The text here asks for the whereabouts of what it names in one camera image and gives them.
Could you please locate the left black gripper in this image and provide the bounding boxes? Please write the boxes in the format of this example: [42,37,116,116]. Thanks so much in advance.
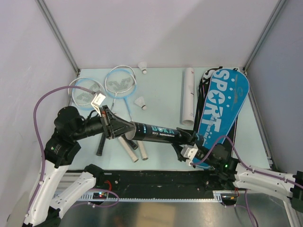
[73,105,136,139]

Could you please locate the black shuttlecock tube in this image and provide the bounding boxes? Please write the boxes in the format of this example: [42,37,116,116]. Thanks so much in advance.
[125,122,204,147]

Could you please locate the white shuttlecock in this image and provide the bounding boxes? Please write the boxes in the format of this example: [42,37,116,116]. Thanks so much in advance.
[138,61,147,74]
[134,96,147,110]

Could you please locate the white shuttlecock tube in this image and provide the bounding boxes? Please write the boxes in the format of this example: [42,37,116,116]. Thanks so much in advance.
[182,68,195,126]

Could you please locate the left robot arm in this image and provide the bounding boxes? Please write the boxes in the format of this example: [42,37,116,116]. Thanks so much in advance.
[15,105,135,227]

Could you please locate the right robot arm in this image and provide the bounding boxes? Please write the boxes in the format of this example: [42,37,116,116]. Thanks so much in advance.
[174,128,303,212]

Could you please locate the blue racket white grip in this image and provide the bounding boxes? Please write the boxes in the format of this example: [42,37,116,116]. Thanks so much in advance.
[105,69,149,163]

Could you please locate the blue racket left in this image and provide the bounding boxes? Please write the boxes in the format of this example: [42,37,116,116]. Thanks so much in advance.
[68,77,139,162]

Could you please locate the blue racket bag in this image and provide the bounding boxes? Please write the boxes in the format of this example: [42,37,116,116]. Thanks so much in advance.
[189,68,250,169]

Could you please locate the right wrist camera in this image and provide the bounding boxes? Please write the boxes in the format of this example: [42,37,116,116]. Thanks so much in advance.
[181,145,198,166]

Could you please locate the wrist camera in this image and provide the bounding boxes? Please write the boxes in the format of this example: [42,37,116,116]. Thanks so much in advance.
[90,92,106,112]
[181,145,198,166]

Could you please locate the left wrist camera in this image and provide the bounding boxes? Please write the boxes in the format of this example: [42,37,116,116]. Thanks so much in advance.
[90,92,106,112]

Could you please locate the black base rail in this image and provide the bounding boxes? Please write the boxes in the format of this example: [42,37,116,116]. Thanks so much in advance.
[47,169,237,199]

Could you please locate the white cable duct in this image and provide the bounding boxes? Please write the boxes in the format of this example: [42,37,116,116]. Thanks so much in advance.
[77,192,222,203]

